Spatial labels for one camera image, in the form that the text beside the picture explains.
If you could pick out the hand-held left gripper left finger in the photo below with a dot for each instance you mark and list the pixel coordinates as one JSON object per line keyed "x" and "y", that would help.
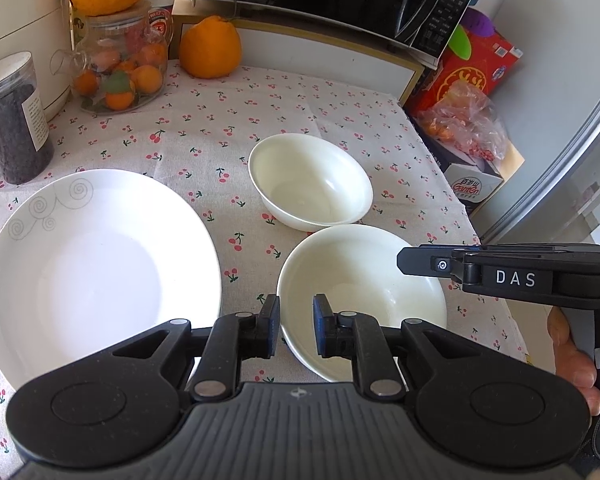
{"x": 275, "y": 326}

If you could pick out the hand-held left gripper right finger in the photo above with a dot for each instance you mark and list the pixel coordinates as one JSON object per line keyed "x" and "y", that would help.
{"x": 320, "y": 327}

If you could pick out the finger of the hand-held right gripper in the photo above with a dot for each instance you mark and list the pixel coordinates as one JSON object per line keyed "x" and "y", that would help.
{"x": 422, "y": 261}

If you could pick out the cream white bowl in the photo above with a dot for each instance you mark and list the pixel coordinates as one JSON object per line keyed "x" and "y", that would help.
{"x": 360, "y": 275}
{"x": 305, "y": 180}

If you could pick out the white plate with swirl pattern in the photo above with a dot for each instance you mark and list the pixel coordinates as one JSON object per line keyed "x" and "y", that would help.
{"x": 89, "y": 270}

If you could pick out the person's right hand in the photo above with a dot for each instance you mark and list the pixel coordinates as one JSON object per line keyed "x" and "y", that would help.
{"x": 572, "y": 355}

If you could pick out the white cardboard box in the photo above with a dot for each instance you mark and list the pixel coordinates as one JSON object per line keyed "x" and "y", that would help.
{"x": 475, "y": 185}

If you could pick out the clear plastic bag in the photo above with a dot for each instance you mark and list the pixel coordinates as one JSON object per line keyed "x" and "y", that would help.
{"x": 462, "y": 122}

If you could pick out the grey refrigerator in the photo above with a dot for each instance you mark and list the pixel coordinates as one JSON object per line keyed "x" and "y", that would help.
{"x": 555, "y": 110}

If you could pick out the red cardboard box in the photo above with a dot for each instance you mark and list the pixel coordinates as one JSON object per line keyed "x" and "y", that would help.
{"x": 485, "y": 67}

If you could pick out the cherry print tablecloth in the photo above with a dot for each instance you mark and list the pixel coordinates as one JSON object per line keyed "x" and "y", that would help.
{"x": 179, "y": 130}

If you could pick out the green silicone item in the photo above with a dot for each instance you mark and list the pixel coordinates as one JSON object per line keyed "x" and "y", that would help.
{"x": 460, "y": 42}

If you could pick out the purple silicone item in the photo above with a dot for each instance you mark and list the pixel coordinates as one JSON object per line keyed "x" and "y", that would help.
{"x": 479, "y": 21}

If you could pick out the glass jar with small oranges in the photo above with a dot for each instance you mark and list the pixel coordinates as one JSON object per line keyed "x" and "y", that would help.
{"x": 122, "y": 67}

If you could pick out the clear jar with dark contents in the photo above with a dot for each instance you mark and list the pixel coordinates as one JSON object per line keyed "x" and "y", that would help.
{"x": 9, "y": 130}

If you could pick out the cream air fryer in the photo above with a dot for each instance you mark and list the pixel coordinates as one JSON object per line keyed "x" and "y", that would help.
{"x": 19, "y": 10}

